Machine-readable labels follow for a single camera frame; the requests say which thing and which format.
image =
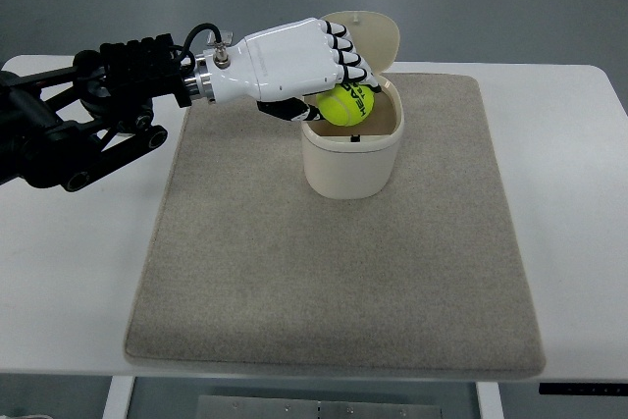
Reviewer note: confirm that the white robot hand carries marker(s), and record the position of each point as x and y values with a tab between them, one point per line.
276	65

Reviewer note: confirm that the yellow tennis ball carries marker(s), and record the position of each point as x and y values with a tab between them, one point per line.
346	105

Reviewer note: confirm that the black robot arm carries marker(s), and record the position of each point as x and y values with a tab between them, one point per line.
73	126

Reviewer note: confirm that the beige lidded bin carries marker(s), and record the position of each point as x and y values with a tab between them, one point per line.
356	162

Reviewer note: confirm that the grey felt mat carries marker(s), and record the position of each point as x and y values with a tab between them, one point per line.
249	266

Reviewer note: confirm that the white table leg right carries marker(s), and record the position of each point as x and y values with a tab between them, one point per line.
489	400

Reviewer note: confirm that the white table leg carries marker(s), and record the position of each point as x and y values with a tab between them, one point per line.
489	400
118	399

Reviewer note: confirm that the white table leg left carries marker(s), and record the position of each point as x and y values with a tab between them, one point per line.
118	399

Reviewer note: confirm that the black table control panel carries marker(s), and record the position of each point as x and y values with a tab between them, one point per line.
584	389

